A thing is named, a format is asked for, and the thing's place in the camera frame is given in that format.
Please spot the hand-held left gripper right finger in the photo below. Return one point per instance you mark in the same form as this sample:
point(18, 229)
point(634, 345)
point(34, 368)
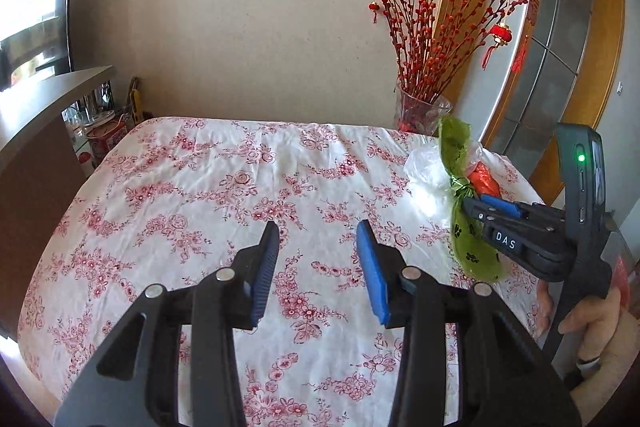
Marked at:
point(372, 277)

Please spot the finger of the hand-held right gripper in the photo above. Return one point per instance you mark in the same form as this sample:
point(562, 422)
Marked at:
point(502, 206)
point(500, 234)

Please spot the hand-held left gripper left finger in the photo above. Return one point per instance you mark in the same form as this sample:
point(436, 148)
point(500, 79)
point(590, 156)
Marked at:
point(265, 277)

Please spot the small orange plastic bag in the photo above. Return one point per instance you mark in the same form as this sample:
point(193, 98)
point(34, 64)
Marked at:
point(484, 179)

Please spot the olive paw-print plastic bag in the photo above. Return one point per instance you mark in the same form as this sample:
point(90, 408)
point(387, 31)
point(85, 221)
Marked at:
point(472, 252)

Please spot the translucent white plastic bag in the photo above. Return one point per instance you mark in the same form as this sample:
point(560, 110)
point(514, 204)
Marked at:
point(425, 177)

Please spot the person's right hand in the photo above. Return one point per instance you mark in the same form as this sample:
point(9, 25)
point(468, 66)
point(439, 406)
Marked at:
point(600, 332)

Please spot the floral tablecloth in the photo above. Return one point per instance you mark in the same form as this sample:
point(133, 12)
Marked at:
point(200, 187)

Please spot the frosted glass wooden door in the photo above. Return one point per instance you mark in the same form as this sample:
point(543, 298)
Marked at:
point(560, 72)

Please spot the clear glass vase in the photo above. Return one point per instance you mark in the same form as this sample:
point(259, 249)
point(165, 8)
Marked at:
point(417, 114)

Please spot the red knot tassel ornament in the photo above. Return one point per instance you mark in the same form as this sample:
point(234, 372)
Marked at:
point(520, 59)

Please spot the red berry branches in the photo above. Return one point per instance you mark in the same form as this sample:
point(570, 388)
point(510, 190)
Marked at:
point(425, 32)

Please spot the red tin can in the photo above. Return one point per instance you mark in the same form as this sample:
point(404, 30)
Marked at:
point(102, 139)

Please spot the yellow tool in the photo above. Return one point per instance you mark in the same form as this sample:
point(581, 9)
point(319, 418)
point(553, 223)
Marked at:
point(135, 102)

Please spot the small red lantern ornament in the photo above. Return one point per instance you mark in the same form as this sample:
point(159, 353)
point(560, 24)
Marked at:
point(374, 7)

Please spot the clear glass jar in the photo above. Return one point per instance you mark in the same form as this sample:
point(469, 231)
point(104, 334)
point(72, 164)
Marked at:
point(95, 104)

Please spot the brown wooden cabinet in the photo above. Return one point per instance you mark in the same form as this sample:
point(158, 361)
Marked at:
point(35, 157)

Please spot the black television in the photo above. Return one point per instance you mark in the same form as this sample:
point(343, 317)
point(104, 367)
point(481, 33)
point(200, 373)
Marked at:
point(35, 47)

